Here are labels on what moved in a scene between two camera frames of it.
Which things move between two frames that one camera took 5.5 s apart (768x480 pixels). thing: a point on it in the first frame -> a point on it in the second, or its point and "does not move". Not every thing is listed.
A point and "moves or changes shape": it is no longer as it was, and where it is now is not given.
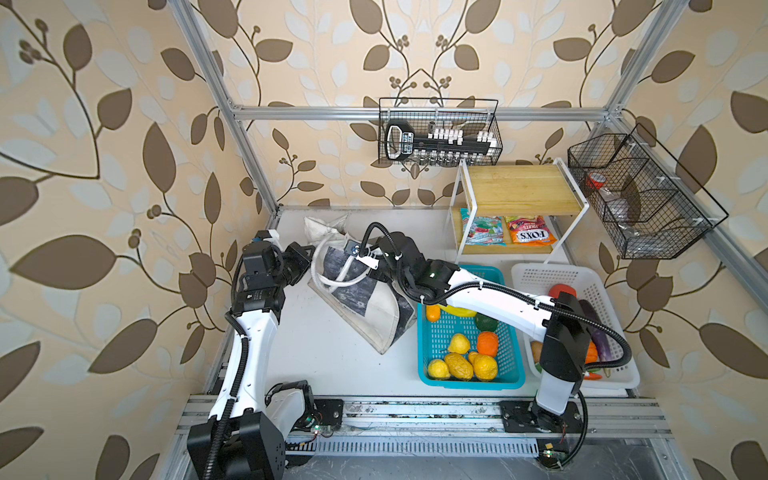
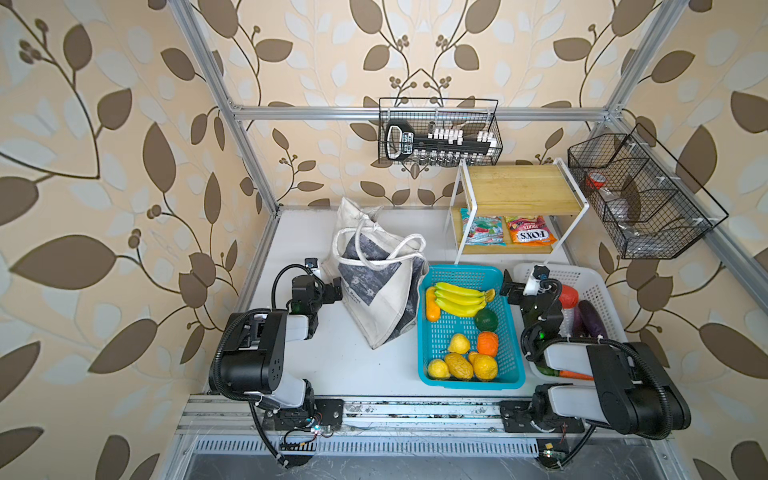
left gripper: [290, 251] -> [327, 289]
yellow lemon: [459, 343] does not move
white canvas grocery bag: [367, 304] moves or changes shape
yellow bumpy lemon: [458, 367] does not move
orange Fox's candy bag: [529, 231] does not move
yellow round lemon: [485, 368] does not move
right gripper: [376, 273] -> [516, 292]
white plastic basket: [538, 279] does not move
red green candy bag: [482, 230] does not move
